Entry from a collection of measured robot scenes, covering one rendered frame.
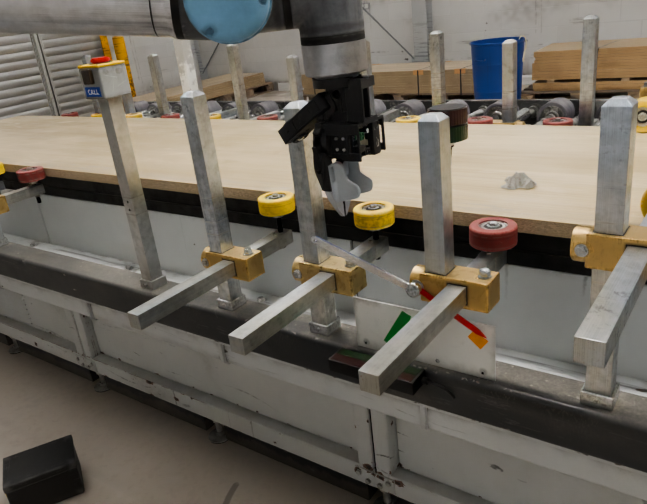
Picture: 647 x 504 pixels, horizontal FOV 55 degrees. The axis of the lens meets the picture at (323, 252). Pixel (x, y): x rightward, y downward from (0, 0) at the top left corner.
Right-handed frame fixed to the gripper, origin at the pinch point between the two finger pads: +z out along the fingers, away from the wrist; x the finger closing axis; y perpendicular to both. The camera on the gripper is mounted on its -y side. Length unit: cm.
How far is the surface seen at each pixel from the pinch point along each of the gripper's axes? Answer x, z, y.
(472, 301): 5.3, 15.2, 19.4
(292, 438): 28, 83, -45
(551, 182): 48, 9, 18
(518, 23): 715, 25, -221
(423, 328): -8.6, 12.9, 18.2
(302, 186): 6.1, -0.6, -11.8
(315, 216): 6.8, 5.0, -10.3
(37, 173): 22, 9, -129
